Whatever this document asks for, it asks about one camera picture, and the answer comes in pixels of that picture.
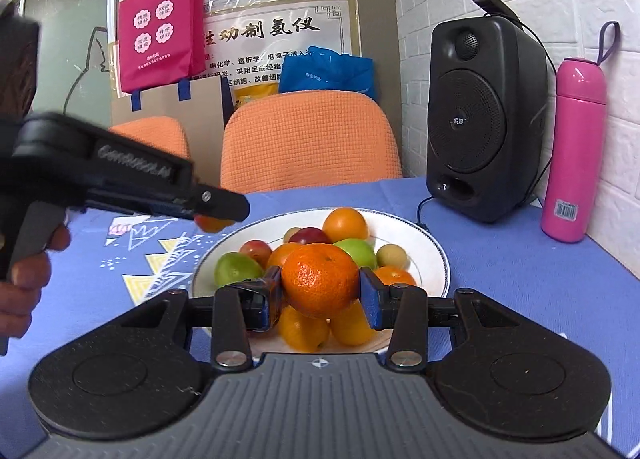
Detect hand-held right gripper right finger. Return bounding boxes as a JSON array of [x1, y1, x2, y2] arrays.
[[359, 266, 568, 372]]

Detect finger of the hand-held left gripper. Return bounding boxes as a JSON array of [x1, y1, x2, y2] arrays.
[[147, 183, 251, 223]]

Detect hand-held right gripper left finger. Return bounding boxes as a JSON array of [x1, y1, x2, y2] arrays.
[[107, 266, 283, 372]]

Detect small red yellow peach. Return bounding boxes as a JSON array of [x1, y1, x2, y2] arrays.
[[194, 214, 236, 234]]

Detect orange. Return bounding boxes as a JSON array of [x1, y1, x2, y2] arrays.
[[265, 241, 303, 272], [322, 207, 371, 244], [281, 243, 362, 320], [372, 265, 418, 287]]

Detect yellow orange citrus fruit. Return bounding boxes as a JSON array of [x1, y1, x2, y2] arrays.
[[277, 305, 331, 354], [329, 300, 377, 346]]

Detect small red apple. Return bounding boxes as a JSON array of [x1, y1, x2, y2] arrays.
[[239, 239, 273, 270]]

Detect green apple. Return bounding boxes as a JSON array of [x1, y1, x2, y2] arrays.
[[332, 238, 378, 270], [215, 252, 265, 288]]

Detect dark red plum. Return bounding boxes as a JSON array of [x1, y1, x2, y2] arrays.
[[288, 226, 333, 247]]

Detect white plate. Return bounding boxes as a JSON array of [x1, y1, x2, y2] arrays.
[[191, 208, 451, 355]]

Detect person's left hand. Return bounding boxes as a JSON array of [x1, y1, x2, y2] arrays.
[[0, 224, 72, 341]]

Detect orange chair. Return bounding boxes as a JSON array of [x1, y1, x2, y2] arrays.
[[107, 116, 191, 160], [220, 90, 403, 194]]

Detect yellow package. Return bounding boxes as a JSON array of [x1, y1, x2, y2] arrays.
[[231, 82, 281, 112]]

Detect blue printed tablecloth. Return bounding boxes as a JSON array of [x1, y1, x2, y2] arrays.
[[0, 176, 640, 457]]

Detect pink tote bag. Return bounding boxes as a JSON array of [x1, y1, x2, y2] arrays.
[[116, 0, 207, 95]]

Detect black speaker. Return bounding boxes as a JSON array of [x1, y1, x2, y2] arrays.
[[426, 14, 550, 224]]

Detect pink bottle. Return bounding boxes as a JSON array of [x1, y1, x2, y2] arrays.
[[541, 20, 622, 244]]

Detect black speaker cable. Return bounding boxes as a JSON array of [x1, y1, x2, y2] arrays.
[[416, 196, 437, 232]]

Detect brown paper bag blue handles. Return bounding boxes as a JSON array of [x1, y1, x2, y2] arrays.
[[110, 76, 226, 140]]

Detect wall poster with black lettering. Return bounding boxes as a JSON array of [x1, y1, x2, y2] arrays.
[[202, 0, 353, 85]]

